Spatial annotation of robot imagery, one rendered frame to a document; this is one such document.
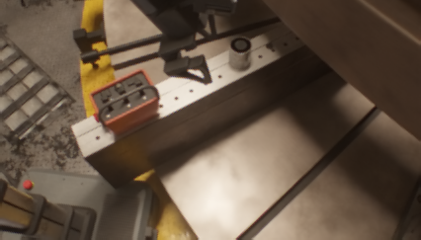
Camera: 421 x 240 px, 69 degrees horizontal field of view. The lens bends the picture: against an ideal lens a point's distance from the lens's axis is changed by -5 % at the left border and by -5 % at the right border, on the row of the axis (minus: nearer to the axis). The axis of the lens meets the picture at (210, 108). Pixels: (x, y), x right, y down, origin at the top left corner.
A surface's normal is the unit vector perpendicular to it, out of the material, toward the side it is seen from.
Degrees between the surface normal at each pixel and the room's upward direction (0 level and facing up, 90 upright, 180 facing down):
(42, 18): 0
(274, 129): 0
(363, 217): 0
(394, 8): 18
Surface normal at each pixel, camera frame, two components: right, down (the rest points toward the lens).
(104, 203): -0.02, -0.49
